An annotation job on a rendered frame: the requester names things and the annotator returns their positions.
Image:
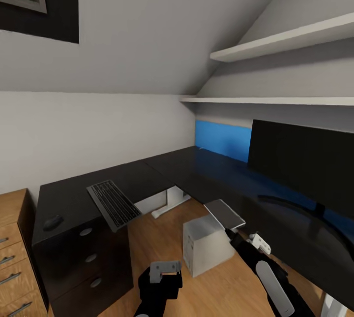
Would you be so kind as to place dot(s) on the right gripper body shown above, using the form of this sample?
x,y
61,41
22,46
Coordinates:
x,y
241,246

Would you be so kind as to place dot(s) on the monitor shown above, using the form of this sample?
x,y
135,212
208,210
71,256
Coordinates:
x,y
315,162

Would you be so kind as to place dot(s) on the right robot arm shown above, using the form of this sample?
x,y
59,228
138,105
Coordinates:
x,y
284,299

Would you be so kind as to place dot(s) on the desktop computer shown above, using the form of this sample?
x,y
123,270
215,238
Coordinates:
x,y
205,244

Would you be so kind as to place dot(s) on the notebook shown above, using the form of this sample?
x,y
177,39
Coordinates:
x,y
225,216

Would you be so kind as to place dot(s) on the mouse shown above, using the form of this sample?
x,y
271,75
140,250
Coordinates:
x,y
52,221

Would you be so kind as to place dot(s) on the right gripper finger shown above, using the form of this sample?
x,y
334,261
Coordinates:
x,y
230,233

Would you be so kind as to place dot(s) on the keyboard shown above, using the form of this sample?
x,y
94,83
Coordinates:
x,y
116,208

